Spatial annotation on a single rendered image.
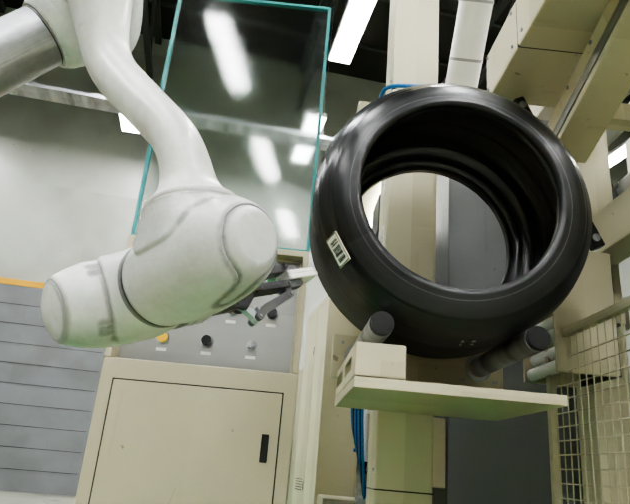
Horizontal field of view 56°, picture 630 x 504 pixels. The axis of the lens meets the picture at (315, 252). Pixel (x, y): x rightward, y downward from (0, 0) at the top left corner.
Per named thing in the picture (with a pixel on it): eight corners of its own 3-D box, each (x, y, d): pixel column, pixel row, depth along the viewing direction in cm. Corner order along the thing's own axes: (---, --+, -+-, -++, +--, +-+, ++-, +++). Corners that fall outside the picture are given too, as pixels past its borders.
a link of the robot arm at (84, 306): (152, 344, 79) (214, 321, 71) (36, 368, 67) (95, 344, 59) (133, 266, 81) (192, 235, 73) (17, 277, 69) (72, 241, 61)
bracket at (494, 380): (329, 377, 138) (332, 336, 142) (499, 393, 139) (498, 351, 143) (330, 375, 135) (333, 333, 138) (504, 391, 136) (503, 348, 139)
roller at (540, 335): (468, 357, 139) (487, 360, 139) (467, 376, 138) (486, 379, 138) (527, 323, 106) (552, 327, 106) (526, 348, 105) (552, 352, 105)
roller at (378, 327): (346, 348, 138) (365, 346, 139) (349, 368, 137) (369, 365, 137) (367, 312, 105) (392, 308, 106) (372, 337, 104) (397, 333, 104)
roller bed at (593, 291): (523, 382, 153) (519, 272, 163) (580, 388, 153) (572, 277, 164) (557, 371, 134) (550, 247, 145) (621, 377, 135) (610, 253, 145)
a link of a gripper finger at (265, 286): (240, 281, 85) (244, 290, 84) (293, 276, 93) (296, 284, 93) (225, 294, 87) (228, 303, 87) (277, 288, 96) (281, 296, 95)
